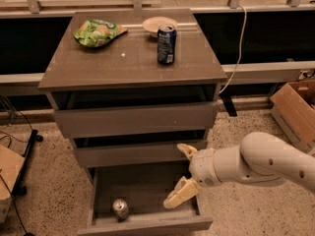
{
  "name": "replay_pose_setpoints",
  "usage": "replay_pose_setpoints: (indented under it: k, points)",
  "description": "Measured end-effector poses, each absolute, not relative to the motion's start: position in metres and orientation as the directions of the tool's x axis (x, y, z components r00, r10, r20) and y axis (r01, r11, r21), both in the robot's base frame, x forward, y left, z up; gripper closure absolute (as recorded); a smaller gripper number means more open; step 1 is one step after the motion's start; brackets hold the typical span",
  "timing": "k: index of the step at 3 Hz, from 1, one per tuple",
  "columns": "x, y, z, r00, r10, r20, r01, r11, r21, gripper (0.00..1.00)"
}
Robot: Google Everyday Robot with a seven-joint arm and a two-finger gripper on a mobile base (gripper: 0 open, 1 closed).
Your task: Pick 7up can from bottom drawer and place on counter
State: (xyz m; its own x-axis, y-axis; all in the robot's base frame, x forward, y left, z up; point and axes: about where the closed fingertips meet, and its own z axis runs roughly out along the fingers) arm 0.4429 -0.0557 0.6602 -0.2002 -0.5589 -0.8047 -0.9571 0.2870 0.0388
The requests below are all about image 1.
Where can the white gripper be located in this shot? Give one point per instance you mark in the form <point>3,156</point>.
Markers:
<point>203,166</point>

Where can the silver 7up can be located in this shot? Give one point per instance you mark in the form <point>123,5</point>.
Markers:
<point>120,209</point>

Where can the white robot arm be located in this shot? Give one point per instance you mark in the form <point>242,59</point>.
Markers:
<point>260,159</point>

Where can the middle grey drawer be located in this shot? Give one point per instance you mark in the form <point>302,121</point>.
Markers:
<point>131,154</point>

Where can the bottom open grey drawer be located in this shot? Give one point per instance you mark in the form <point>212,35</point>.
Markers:
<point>143,187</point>

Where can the grey drawer cabinet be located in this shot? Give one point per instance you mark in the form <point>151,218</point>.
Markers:
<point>126,73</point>

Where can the top grey drawer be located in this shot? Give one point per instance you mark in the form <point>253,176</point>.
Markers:
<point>104,122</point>

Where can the blue soda can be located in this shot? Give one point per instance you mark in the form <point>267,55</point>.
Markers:
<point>166,38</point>

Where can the cardboard box right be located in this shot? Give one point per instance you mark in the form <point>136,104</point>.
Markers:
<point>293,109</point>

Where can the cardboard box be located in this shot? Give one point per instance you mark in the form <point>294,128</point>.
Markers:
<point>10,166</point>
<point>293,109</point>

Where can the white bowl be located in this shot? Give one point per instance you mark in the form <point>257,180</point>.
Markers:
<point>151,25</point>

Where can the green chip bag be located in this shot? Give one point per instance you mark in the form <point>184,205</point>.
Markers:
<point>97,33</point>

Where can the black stand left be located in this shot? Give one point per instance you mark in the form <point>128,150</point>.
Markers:
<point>19,188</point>

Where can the cardboard box left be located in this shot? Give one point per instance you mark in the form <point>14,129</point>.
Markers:
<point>10,166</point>

